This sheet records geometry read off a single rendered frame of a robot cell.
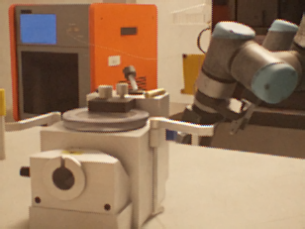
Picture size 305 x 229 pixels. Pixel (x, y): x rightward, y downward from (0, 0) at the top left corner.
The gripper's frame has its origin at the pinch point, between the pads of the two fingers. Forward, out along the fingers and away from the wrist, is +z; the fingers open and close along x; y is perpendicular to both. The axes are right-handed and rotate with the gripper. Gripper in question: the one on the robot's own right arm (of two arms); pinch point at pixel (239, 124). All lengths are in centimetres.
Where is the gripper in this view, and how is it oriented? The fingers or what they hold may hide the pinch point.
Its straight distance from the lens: 171.7
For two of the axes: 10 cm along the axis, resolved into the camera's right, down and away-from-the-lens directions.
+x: 3.2, -0.6, 9.5
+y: 8.5, 4.5, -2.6
